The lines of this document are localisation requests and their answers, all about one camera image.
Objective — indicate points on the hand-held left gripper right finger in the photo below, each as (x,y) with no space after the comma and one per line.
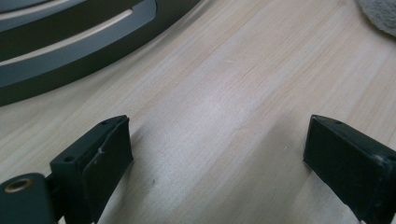
(348,168)

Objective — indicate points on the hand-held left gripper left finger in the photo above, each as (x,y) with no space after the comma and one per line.
(93,161)

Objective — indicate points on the dark grey slotted tray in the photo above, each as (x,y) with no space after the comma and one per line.
(77,49)

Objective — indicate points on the grey fluffy cloth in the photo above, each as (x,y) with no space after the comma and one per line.
(381,14)

